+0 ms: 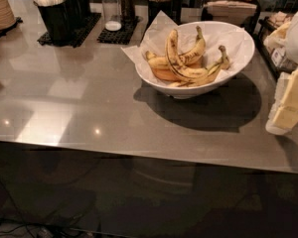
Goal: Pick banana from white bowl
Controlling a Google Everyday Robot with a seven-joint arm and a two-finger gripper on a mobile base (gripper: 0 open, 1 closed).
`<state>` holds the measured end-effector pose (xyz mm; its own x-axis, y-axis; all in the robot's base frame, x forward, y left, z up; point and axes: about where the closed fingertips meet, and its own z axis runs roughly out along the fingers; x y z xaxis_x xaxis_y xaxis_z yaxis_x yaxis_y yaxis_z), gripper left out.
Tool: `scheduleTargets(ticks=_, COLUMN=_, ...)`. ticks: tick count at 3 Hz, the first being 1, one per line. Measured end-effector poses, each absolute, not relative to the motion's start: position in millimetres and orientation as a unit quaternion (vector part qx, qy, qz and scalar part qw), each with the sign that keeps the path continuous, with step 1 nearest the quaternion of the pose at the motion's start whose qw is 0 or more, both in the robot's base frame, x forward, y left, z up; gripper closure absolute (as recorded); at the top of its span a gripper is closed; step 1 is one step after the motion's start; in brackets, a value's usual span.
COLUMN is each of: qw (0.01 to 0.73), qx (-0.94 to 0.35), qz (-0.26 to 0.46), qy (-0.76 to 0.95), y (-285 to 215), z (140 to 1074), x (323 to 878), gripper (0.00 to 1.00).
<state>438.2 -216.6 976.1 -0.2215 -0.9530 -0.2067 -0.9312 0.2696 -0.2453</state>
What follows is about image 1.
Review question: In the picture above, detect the right small banana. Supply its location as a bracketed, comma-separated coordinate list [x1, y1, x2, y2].
[168, 46, 230, 87]

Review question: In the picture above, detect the black holder with wooden sticks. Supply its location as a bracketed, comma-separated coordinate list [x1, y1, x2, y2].
[147, 0, 182, 26]

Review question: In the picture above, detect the orange lower banana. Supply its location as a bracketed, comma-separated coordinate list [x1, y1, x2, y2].
[149, 63, 208, 82]

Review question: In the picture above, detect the black grid mat centre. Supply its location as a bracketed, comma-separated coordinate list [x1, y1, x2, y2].
[97, 17, 139, 45]

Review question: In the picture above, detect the black grid mat left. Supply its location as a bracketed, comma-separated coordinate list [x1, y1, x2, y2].
[37, 12, 102, 49]

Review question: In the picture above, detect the black cup with white cutlery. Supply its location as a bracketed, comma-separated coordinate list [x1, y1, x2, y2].
[33, 0, 72, 43]

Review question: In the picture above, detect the long spotted front banana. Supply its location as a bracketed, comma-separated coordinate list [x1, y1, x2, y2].
[165, 27, 208, 82]

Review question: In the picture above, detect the white ceramic bowl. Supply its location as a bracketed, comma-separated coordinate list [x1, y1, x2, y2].
[133, 21, 255, 99]

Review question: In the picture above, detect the black grid mat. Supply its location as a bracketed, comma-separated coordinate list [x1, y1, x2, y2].
[37, 12, 102, 49]
[97, 17, 139, 45]

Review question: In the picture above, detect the white paper bowl liner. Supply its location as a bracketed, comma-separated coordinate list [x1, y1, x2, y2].
[123, 12, 254, 87]

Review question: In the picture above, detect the curved back banana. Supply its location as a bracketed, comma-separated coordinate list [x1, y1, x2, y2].
[145, 26, 206, 69]

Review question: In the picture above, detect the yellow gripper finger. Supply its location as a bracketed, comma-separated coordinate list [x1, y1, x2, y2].
[272, 107, 298, 129]

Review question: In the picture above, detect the black napkin holder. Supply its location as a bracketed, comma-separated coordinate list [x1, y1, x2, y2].
[201, 0, 260, 35]

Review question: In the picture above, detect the clear salt shaker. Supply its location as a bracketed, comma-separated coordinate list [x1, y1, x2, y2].
[101, 0, 122, 32]

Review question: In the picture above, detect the black cup behind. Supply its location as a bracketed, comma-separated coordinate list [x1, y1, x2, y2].
[44, 0, 92, 20]

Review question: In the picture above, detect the dark pepper grinder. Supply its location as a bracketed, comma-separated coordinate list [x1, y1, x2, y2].
[119, 0, 136, 23]

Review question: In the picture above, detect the black tray with packets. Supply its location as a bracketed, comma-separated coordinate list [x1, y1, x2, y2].
[256, 12, 297, 78]

